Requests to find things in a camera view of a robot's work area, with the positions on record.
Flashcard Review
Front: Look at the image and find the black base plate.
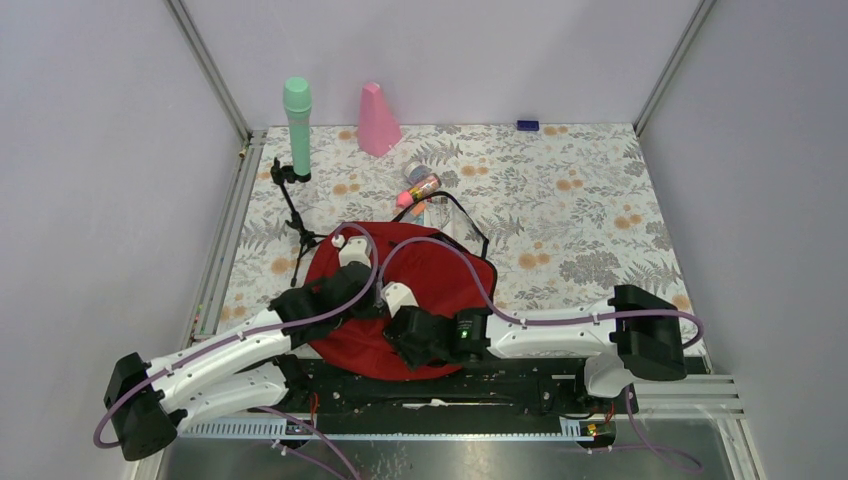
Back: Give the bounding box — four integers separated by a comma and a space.
272, 358, 642, 436

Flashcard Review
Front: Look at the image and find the green toy microphone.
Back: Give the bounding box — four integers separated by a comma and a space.
283, 77, 312, 182

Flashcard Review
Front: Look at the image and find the floral table mat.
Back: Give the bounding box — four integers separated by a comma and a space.
206, 123, 691, 332

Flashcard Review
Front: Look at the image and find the pink cone block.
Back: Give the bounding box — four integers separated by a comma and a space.
357, 82, 403, 157

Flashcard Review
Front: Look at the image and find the black mini tripod stand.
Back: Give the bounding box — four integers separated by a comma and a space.
270, 157, 326, 287

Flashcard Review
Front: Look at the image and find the small blue block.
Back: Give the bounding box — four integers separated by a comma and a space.
516, 120, 540, 131

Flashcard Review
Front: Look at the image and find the pink capped tube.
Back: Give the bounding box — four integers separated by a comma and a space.
396, 174, 441, 208

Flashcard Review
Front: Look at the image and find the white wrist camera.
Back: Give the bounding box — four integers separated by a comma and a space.
331, 234, 372, 268
381, 282, 419, 318

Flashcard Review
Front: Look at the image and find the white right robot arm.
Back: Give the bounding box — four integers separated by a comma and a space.
382, 282, 687, 412

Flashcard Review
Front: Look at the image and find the clear glitter jar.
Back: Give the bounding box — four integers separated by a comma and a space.
402, 160, 432, 185

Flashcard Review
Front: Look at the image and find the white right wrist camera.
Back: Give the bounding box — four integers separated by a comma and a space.
381, 282, 419, 318

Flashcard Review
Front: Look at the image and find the red backpack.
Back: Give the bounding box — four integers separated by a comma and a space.
309, 219, 497, 381

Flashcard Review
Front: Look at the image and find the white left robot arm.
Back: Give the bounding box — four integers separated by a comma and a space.
92, 260, 378, 461

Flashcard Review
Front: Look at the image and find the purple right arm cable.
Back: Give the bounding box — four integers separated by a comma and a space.
376, 236, 706, 475

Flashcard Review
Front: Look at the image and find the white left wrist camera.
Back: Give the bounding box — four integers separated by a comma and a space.
331, 234, 372, 268

